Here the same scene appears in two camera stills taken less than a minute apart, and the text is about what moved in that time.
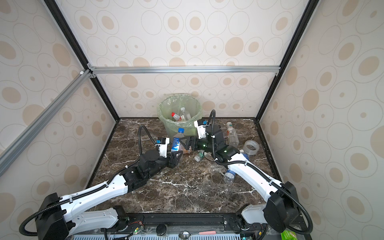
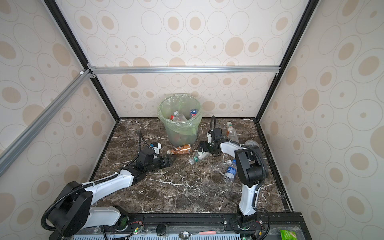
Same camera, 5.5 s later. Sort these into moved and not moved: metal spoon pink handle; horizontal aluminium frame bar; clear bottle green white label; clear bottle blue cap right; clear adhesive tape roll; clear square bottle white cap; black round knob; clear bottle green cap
Moved: clear square bottle white cap; clear bottle green cap
Not moved: metal spoon pink handle; horizontal aluminium frame bar; clear bottle blue cap right; clear adhesive tape roll; black round knob; clear bottle green white label
